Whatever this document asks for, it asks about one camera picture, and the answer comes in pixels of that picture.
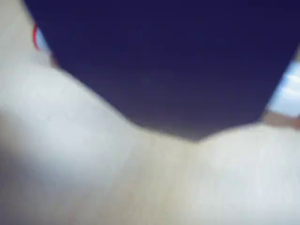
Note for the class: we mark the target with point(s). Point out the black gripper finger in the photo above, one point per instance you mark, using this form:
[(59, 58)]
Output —
[(164, 58)]

